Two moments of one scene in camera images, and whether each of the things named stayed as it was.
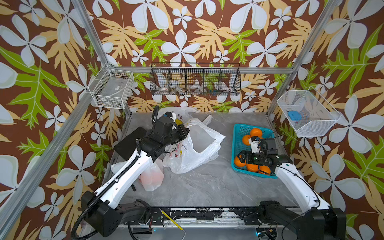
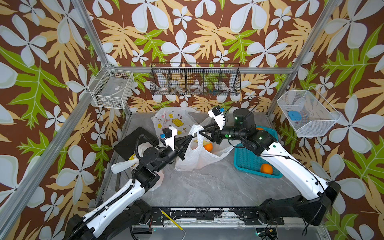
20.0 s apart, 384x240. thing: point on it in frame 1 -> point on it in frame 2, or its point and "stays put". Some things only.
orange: [265, 168] stays put
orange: [237, 162] -> [209, 147]
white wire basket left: [111, 88] stays put
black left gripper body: [177, 135] -> [176, 150]
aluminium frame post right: [333, 7] stays put
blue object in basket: [294, 115] stays put
